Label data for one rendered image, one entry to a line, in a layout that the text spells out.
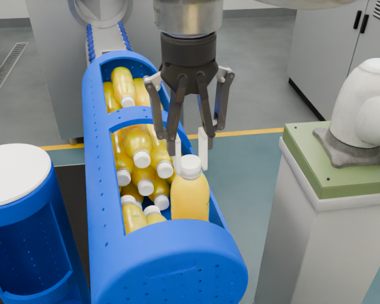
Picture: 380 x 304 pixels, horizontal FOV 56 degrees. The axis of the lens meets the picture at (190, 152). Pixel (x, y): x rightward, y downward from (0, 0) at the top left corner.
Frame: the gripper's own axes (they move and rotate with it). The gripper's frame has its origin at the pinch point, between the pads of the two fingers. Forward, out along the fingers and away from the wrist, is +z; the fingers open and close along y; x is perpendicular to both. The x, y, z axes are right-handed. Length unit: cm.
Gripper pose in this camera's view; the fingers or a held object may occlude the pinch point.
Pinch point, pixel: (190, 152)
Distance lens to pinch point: 59.9
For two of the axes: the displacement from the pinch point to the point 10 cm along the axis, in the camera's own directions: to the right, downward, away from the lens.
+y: -9.7, 1.6, -2.0
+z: 0.1, 8.0, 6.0
